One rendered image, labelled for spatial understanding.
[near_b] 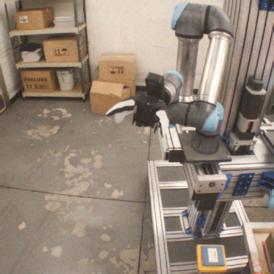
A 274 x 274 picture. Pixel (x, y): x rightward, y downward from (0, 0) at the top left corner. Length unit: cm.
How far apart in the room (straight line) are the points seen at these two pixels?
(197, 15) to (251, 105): 53
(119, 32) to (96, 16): 46
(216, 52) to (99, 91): 302
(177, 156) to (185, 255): 95
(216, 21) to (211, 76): 21
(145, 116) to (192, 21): 46
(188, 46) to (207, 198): 73
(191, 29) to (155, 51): 342
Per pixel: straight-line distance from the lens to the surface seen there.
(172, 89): 76
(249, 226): 132
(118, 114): 65
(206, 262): 117
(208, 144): 117
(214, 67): 89
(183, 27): 99
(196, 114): 83
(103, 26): 440
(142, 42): 437
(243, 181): 141
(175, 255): 203
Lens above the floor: 199
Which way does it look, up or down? 35 degrees down
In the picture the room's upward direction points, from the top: straight up
